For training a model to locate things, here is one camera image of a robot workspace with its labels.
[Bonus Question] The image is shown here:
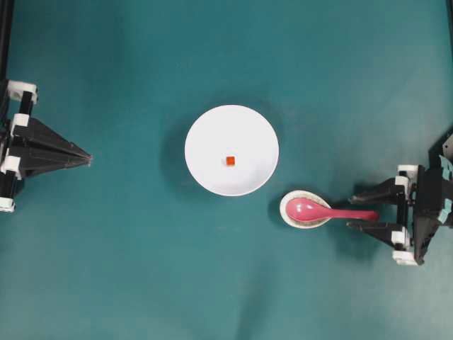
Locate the speckled white spoon rest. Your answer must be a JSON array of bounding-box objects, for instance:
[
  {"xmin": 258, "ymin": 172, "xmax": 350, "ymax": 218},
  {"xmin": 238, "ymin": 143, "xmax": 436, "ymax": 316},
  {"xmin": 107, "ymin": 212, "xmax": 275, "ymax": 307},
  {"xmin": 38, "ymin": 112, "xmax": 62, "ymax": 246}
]
[{"xmin": 280, "ymin": 190, "xmax": 330, "ymax": 230}]

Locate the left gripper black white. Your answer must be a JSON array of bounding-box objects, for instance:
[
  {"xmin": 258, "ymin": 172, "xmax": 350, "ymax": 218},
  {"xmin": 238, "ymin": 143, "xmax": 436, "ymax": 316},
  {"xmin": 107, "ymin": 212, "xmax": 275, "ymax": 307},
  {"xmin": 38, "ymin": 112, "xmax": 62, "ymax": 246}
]
[{"xmin": 1, "ymin": 80, "xmax": 92, "ymax": 213}]

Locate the white ceramic bowl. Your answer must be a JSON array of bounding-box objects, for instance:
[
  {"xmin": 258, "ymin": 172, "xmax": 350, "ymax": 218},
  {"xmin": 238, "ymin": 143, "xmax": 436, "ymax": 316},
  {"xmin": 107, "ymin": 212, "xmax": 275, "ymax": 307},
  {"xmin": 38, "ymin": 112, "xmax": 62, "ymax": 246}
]
[{"xmin": 184, "ymin": 105, "xmax": 279, "ymax": 197}]

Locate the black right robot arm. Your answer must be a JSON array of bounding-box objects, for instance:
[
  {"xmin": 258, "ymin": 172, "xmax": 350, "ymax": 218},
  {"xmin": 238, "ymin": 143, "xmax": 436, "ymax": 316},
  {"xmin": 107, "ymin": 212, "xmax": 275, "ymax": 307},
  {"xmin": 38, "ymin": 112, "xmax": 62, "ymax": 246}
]
[{"xmin": 348, "ymin": 130, "xmax": 452, "ymax": 266}]

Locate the pink plastic soup spoon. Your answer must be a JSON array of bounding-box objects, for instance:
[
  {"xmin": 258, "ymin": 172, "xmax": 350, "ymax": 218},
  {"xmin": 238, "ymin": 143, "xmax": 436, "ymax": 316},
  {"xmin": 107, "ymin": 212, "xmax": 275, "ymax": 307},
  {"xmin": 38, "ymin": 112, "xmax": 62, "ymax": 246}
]
[{"xmin": 285, "ymin": 198, "xmax": 379, "ymax": 222}]

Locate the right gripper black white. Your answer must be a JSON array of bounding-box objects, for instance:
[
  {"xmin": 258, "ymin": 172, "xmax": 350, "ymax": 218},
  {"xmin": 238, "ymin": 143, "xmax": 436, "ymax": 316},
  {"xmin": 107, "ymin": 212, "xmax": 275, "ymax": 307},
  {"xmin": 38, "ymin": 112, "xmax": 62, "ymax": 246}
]
[{"xmin": 345, "ymin": 164, "xmax": 453, "ymax": 266}]

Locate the small red block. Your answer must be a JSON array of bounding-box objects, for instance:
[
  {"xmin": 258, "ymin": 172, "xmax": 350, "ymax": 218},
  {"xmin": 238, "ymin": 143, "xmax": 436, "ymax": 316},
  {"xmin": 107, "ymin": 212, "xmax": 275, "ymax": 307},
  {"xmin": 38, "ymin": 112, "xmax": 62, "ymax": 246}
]
[{"xmin": 226, "ymin": 156, "xmax": 235, "ymax": 166}]

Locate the black aluminium frame rail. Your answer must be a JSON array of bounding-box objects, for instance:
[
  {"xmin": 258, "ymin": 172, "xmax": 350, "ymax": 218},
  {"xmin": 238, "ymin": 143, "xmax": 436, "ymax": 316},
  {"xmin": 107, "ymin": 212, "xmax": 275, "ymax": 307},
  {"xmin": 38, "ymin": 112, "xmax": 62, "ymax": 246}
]
[{"xmin": 0, "ymin": 0, "xmax": 15, "ymax": 81}]

